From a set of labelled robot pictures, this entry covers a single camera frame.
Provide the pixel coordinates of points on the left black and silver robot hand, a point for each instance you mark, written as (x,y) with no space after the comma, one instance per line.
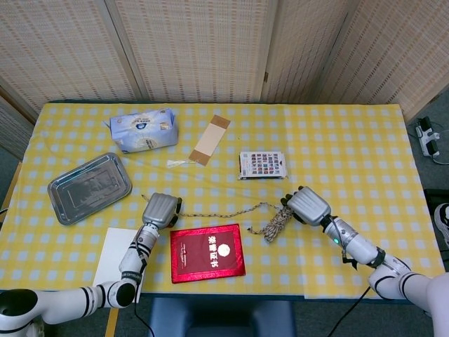
(159,210)

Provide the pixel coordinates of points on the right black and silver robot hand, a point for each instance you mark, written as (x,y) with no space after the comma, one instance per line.
(310,207)

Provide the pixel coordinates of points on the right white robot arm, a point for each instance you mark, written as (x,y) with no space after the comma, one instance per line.
(359,245)

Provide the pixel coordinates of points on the yellow white checkered tablecloth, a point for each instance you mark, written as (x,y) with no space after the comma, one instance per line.
(350,158)

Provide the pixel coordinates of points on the white tassel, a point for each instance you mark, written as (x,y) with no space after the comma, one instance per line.
(177,163)

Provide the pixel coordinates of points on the red certificate folder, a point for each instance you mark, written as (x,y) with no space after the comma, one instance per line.
(207,252)

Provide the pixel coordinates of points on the small box with colourful print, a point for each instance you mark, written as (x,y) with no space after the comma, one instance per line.
(262,165)

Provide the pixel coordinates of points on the white paper sheet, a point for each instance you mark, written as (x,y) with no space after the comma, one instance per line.
(112,256)

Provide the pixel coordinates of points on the rectangular stainless steel tray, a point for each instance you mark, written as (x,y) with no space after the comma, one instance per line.
(89,187)

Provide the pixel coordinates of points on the blue tissue pack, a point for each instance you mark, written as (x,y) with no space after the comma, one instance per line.
(144,131)

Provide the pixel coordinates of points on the kraft paper bookmark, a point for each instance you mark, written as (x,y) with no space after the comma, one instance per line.
(209,140)

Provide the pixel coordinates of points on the dark blue seat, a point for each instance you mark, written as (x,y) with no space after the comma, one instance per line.
(221,317)

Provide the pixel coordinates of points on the yellow floor tape strip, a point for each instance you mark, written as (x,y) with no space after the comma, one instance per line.
(111,324)

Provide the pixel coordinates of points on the black and white shoe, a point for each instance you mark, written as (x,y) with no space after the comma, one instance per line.
(443,221)

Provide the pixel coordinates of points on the white power strip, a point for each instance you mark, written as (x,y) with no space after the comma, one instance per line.
(428,140)

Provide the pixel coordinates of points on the woven bamboo folding screen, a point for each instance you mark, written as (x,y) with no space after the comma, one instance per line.
(193,49)

